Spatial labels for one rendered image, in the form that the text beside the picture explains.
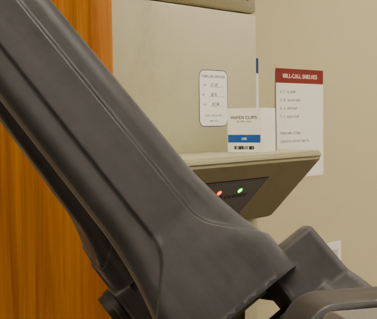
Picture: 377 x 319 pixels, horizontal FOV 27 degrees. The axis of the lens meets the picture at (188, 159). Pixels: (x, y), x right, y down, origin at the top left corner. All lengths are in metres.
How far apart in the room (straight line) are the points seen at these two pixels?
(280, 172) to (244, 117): 0.09
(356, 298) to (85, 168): 0.17
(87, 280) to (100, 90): 0.53
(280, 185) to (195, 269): 0.79
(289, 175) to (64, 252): 0.36
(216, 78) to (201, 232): 0.80
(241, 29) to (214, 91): 0.11
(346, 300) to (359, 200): 2.10
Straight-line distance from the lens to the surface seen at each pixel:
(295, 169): 1.11
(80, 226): 0.64
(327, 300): 0.21
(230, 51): 1.15
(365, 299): 0.21
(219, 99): 1.13
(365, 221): 2.35
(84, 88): 0.36
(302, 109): 2.06
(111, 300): 0.71
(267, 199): 1.13
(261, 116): 1.06
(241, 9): 1.18
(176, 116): 1.06
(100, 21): 0.86
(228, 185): 1.01
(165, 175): 0.35
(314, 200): 2.11
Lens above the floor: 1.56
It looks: 3 degrees down
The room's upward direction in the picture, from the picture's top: 1 degrees counter-clockwise
